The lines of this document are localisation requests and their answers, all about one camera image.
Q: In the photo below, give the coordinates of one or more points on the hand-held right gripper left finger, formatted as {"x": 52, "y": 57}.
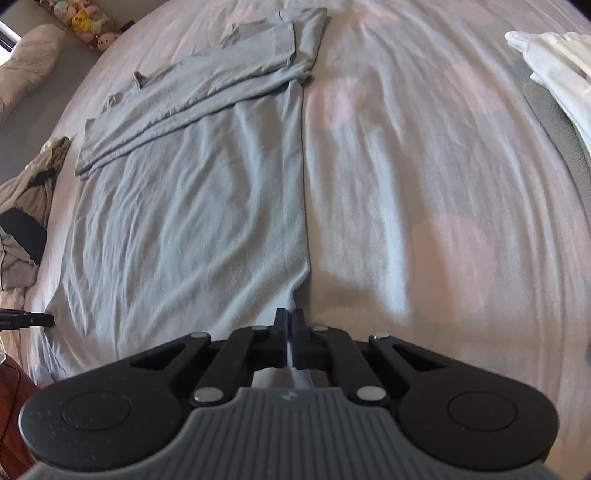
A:
{"x": 280, "y": 334}

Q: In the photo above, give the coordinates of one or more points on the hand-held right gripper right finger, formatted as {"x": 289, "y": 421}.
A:
{"x": 301, "y": 334}

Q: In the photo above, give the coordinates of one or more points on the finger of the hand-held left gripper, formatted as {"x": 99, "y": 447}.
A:
{"x": 32, "y": 319}

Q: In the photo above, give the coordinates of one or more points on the grey long-sleeve shirt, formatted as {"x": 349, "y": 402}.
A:
{"x": 194, "y": 207}

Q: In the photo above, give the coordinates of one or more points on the pile of beige clothes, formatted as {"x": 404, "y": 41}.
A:
{"x": 27, "y": 194}

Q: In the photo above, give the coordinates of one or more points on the wooden nightstand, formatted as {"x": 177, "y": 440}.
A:
{"x": 11, "y": 415}

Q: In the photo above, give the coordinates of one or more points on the spotted bed sheet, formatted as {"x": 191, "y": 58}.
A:
{"x": 415, "y": 184}

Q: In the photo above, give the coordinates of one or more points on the pink pillow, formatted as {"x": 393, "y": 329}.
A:
{"x": 30, "y": 60}

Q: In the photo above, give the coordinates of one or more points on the row of plush toys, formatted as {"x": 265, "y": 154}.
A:
{"x": 85, "y": 21}

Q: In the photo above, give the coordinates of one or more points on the grey cushion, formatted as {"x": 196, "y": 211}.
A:
{"x": 561, "y": 138}

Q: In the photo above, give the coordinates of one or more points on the white folded garment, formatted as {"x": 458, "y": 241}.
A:
{"x": 558, "y": 69}

